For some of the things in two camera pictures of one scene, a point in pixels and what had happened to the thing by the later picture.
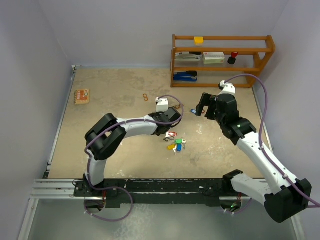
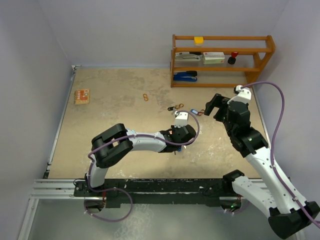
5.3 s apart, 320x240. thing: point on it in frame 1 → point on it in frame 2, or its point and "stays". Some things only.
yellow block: (198, 40) stays
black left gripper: (158, 114) → (174, 129)
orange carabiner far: (146, 98) stays
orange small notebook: (82, 96) stays
